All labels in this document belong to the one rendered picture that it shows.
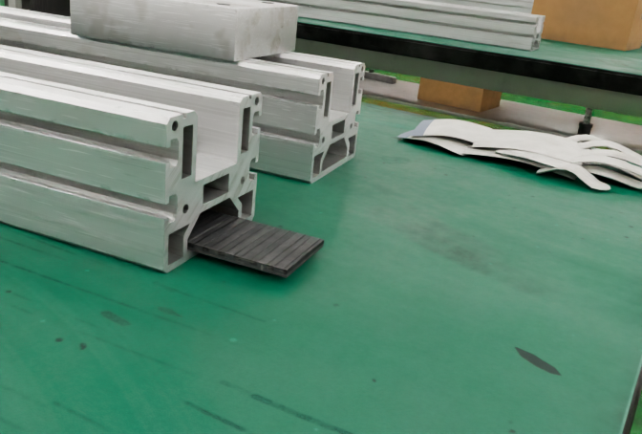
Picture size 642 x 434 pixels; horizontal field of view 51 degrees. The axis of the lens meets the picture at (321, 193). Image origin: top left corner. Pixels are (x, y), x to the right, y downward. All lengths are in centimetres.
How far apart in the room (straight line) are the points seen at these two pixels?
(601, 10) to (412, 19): 60
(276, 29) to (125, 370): 36
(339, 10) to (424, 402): 176
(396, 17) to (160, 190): 161
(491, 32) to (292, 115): 135
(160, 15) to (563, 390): 40
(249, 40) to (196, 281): 24
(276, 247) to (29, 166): 14
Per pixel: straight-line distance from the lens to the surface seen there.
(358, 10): 196
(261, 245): 39
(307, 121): 51
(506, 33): 183
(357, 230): 45
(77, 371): 30
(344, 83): 58
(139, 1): 58
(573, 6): 224
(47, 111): 39
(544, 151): 66
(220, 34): 54
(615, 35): 221
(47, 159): 40
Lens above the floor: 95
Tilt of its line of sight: 19 degrees down
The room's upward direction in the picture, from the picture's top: 6 degrees clockwise
